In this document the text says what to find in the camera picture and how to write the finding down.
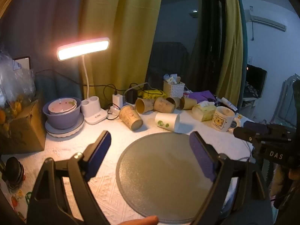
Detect white scalloped plate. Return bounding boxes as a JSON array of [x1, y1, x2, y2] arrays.
[[44, 112, 85, 138]]

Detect white cup with green print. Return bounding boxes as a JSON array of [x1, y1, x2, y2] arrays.
[[155, 112, 180, 133]]

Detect white charger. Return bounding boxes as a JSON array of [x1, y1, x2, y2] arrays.
[[112, 94, 124, 109]]

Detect pink bowl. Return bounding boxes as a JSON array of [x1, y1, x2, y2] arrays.
[[48, 99, 77, 115]]

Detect white air conditioner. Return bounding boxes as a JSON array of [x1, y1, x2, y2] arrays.
[[244, 14, 287, 32]]

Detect black headphones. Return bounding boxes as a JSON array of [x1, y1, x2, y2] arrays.
[[1, 157, 25, 189]]

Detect cardboard box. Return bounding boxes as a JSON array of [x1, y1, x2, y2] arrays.
[[0, 98, 47, 155]]

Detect clear plastic bag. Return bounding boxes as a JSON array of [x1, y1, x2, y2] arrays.
[[0, 47, 38, 113]]

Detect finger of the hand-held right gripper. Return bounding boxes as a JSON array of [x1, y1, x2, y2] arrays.
[[233, 127, 270, 144], [243, 121, 269, 134]]

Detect white textured tablecloth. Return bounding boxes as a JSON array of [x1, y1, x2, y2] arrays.
[[0, 108, 258, 225]]

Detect yellow tissue pack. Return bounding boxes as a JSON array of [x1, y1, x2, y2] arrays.
[[192, 101, 217, 122]]

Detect purple cloth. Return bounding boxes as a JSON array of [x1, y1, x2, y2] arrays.
[[187, 90, 217, 104]]

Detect white desk lamp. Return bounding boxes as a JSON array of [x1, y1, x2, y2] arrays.
[[56, 37, 110, 125]]

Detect purple bowl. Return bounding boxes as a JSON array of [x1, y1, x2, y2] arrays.
[[43, 98, 82, 130]]

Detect black power adapter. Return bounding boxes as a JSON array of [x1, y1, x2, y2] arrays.
[[127, 90, 137, 104]]

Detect brown printed paper cup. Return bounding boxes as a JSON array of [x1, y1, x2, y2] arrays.
[[153, 97, 176, 113], [119, 105, 143, 132], [135, 98, 156, 114], [166, 96, 181, 109], [180, 97, 198, 110]]

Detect black cable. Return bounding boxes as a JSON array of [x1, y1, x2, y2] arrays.
[[35, 69, 150, 98]]

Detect round grey mat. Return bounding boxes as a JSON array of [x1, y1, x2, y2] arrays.
[[116, 132, 252, 224]]

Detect yellow snack packet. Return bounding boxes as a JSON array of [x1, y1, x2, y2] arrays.
[[138, 89, 167, 99]]

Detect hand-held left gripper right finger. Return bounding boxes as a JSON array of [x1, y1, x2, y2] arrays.
[[189, 131, 273, 225]]

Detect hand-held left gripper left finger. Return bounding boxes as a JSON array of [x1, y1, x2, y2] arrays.
[[27, 130, 112, 225]]

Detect white mug with bear print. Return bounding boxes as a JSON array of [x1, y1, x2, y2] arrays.
[[212, 106, 241, 132]]

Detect yellow curtain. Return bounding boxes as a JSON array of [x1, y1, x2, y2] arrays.
[[216, 0, 244, 109], [80, 0, 164, 100]]

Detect white tube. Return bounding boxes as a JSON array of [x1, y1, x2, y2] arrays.
[[221, 97, 238, 110]]

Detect white woven basket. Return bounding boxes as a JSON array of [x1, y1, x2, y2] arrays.
[[163, 76, 185, 98]]

